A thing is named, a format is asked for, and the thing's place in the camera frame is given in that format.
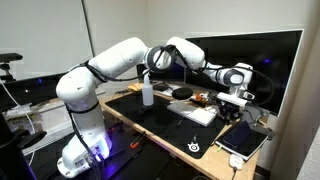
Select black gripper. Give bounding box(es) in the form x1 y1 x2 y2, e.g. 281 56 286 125
218 101 244 123

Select translucent white spray bottle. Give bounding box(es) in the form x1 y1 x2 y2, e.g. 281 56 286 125
141 71 155 107

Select dark smartphone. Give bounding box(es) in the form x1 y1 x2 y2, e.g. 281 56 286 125
222 120 252 149

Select grey metal tablet stand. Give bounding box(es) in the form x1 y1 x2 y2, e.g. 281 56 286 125
243 105 276 142

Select red snack packet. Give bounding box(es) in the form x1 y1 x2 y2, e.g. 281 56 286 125
195 93 210 104

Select white computer keyboard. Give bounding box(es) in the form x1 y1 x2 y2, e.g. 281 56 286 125
166 100 218 128

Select white tablet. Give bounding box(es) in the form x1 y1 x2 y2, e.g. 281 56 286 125
214 124 269 162

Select white charger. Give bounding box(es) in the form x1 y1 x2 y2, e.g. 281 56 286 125
229 153 246 172

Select round black pad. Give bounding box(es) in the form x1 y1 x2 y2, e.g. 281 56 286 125
171 87 194 100

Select black-framed monitor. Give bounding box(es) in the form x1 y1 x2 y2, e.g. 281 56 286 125
135 63 187 83

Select large white-framed monitor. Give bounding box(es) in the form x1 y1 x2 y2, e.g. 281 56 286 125
184 29 305 117

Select black desk mat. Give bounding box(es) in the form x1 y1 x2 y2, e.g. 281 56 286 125
104 91 231 160

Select black orange clamp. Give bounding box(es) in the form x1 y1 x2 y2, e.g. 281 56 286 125
129 131 148 150

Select orange cloth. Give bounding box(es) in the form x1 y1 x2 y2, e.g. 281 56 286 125
128 82 144 93

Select black perforated breadboard table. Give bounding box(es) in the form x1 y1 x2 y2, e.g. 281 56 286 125
26 109 181 180

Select black flat screen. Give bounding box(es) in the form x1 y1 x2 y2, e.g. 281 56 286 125
0 73 64 111

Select black equipment block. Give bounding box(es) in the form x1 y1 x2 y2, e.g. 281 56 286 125
0 113 48 180

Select white cable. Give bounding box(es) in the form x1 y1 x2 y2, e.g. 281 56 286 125
0 79 38 168

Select black camera on tripod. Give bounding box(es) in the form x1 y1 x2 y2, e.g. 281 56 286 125
0 52 24 81

